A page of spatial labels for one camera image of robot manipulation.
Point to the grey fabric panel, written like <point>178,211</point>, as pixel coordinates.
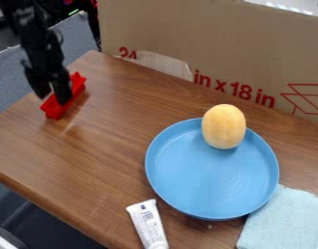
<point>77,43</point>

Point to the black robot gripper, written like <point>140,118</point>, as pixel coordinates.
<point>43,66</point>

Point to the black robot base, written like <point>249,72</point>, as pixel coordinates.
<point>59,10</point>

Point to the yellow potato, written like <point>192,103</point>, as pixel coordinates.
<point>223,126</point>

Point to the brown cardboard box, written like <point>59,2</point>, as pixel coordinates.
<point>232,46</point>

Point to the light blue towel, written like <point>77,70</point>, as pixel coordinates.
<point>285,224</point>

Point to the red plastic block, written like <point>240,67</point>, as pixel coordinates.
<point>60,100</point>

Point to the blue round plate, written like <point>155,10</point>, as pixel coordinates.
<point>211,184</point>

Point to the white cream tube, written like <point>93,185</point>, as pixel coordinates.
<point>146,220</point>

